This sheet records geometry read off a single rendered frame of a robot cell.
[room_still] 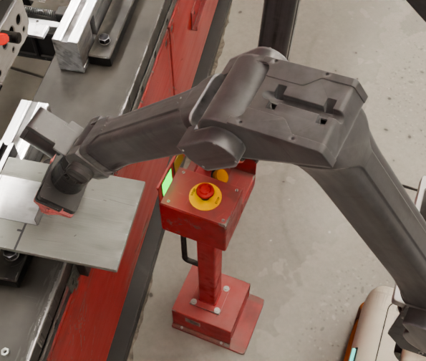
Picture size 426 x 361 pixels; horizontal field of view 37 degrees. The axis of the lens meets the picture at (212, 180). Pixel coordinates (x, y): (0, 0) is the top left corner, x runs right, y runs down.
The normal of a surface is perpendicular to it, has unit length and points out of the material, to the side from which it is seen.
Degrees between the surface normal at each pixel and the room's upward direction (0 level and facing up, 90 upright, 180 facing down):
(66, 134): 32
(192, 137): 50
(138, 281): 0
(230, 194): 0
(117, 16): 0
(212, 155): 100
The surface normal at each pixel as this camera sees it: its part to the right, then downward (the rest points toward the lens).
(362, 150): 0.66, 0.06
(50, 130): 0.32, -0.19
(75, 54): -0.21, 0.82
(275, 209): 0.00, -0.55
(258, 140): -0.47, 0.82
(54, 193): 0.50, -0.37
